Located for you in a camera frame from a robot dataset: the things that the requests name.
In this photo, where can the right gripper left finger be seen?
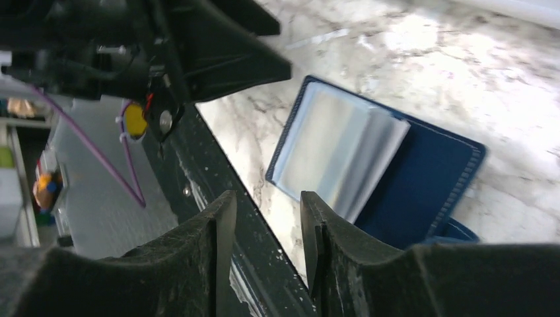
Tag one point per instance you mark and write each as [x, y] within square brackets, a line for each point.
[159, 278]

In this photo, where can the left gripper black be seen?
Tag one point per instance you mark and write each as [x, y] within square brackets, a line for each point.
[87, 49]

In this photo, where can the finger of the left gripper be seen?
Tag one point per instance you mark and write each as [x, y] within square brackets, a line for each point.
[219, 46]

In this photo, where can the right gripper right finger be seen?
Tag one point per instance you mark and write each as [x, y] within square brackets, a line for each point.
[353, 274]

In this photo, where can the blue leather card holder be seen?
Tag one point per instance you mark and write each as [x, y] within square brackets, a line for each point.
[392, 175]

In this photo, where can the black metal base rail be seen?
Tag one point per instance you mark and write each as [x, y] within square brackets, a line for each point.
[250, 273]

